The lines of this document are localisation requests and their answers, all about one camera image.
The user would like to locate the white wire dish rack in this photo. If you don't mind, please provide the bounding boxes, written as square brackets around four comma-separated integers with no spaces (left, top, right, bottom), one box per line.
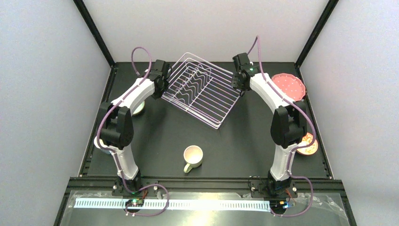
[162,52,240,129]

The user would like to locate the pink polka dot plate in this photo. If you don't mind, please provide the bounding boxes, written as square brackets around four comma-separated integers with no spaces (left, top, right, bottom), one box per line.
[271,73,306,101]

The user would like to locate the dark striped plate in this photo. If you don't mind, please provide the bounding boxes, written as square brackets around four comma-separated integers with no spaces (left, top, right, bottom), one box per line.
[301,89,307,101]

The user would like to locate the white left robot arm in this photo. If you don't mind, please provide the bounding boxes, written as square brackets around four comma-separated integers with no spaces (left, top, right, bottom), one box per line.
[94,60,172,192]

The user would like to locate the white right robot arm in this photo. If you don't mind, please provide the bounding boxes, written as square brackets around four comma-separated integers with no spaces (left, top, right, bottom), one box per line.
[231,53,307,190]

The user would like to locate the green celadon bowl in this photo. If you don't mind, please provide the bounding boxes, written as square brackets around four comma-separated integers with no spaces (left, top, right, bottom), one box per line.
[132,101,145,116]

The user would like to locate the orange floral bowl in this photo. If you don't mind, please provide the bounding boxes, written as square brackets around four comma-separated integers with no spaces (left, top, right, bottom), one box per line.
[296,132,319,155]

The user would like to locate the white LED light strip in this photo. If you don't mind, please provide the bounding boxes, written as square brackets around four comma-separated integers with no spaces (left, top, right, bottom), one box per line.
[72,198,270,212]

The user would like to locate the cream mug green handle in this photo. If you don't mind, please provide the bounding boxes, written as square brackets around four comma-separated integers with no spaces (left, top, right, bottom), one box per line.
[183,145,203,173]

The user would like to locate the white mug blue handle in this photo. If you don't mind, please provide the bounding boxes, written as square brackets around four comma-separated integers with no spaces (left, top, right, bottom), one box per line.
[94,136,111,155]

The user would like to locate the black left frame post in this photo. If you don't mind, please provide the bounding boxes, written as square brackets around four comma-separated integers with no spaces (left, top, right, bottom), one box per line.
[73,0,115,68]

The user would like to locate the black frame post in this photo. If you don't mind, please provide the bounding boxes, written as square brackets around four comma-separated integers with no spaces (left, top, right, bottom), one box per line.
[295,0,339,68]
[73,0,115,68]

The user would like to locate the black right frame post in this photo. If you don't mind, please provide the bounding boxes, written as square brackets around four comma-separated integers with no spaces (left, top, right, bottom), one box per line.
[295,0,339,68]

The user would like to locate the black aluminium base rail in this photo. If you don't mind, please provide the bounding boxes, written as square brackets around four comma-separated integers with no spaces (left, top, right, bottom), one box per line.
[54,175,357,226]

